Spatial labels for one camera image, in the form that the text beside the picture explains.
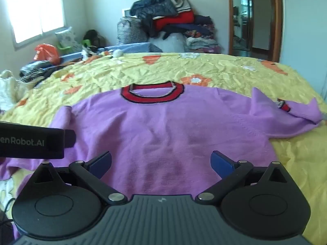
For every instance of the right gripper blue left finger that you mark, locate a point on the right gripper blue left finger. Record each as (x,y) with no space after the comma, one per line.
(96,167)

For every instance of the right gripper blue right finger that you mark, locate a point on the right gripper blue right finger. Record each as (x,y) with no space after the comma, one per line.
(232,172)

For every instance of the purple sweater red collar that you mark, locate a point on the purple sweater red collar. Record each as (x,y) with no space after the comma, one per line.
(161,136)

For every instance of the folded clothes stack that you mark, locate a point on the folded clothes stack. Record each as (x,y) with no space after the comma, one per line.
(200,36)

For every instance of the white quilted blanket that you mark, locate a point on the white quilted blanket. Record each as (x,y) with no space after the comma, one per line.
(12,90)

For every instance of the yellow carrot print bedspread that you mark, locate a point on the yellow carrot print bedspread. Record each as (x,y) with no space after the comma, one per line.
(303,156)

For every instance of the orange plastic bag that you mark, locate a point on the orange plastic bag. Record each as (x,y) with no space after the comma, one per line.
(47,52)

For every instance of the white floral pillow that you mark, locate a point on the white floral pillow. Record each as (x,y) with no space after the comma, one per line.
(67,40)

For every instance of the white round plush ball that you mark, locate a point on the white round plush ball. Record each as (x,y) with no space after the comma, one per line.
(117,53)

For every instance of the green plastic stool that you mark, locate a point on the green plastic stool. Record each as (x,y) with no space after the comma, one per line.
(86,44)

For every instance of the blue knitted blanket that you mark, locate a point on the blue knitted blanket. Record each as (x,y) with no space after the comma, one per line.
(126,48)

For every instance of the bright window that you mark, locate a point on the bright window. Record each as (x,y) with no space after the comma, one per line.
(33,19)

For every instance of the houndstooth checkered bag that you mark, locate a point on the houndstooth checkered bag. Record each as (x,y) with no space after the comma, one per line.
(129,30)

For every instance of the white wardrobe door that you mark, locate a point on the white wardrobe door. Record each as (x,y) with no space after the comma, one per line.
(304,40)

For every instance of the red folded garment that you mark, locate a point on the red folded garment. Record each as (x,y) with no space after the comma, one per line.
(182,18)

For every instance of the dark quilted jacket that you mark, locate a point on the dark quilted jacket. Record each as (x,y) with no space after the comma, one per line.
(146,10)

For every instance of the brown wooden door frame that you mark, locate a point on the brown wooden door frame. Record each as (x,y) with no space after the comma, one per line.
(256,28)

